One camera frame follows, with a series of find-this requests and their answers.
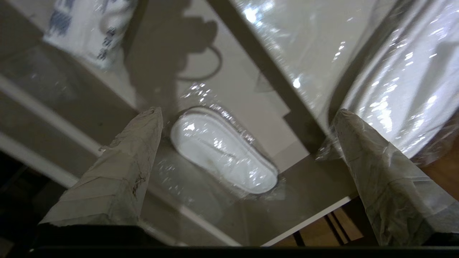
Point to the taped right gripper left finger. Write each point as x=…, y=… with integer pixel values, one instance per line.
x=114, y=179

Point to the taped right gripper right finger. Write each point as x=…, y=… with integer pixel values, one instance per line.
x=394, y=193

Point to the white slipper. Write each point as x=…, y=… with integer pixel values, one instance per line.
x=412, y=71
x=222, y=154

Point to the white tissue pack blue print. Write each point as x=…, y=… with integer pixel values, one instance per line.
x=86, y=32

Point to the white glossy low cabinet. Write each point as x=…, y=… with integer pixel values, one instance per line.
x=287, y=36

